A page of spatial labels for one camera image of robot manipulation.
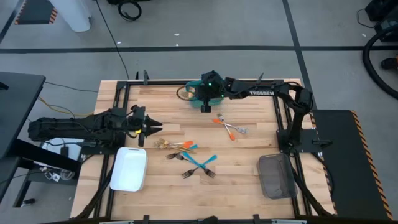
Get silver fork with orange handle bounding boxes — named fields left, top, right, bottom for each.
left=216, top=113, right=236, bottom=142
left=157, top=140, right=194, bottom=149
left=212, top=118, right=249, bottom=134

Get teal plastic bin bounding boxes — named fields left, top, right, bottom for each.
left=185, top=79, right=225, bottom=109

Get thin black floor cable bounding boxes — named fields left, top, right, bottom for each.
left=44, top=80, right=100, bottom=93

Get black cable bundle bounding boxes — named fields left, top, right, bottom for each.
left=290, top=167, right=332, bottom=218
left=74, top=155, right=114, bottom=219

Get black desk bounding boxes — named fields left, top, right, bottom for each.
left=0, top=71, right=47, bottom=160

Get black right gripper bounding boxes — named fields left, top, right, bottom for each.
left=196, top=70, right=225, bottom=113

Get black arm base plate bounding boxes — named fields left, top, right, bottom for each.
left=275, top=129, right=333, bottom=154
left=76, top=140, right=127, bottom=156

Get black equipment case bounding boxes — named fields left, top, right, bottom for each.
left=364, top=0, right=398, bottom=43

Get black aluminium table frame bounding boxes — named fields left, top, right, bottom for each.
left=93, top=79, right=312, bottom=220

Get yellow floor cable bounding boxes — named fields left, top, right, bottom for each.
left=37, top=96, right=95, bottom=118

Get black rounded floor object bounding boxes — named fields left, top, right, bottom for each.
left=381, top=57, right=398, bottom=71

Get white sheet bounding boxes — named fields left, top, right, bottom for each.
left=40, top=136, right=87, bottom=162

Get long black floor cable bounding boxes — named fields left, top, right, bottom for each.
left=94, top=0, right=131, bottom=80

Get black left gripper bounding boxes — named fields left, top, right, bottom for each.
left=126, top=105, right=163, bottom=147

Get black support beam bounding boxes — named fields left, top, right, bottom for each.
left=9, top=138, right=82, bottom=175

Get clear safety glasses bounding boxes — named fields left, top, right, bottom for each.
left=43, top=169, right=76, bottom=183

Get white cylindrical post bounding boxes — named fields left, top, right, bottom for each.
left=49, top=0, right=93, bottom=33

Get large black hazard-striped mat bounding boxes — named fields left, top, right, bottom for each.
left=312, top=108, right=395, bottom=221

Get small black hazard-striped mat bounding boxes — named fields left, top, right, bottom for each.
left=14, top=0, right=59, bottom=26

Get black coiled cable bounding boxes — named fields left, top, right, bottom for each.
left=117, top=0, right=143, bottom=22

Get white plastic bin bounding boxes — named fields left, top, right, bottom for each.
left=109, top=146, right=148, bottom=192

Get black corrugated hose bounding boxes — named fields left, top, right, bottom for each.
left=362, top=26, right=398, bottom=101

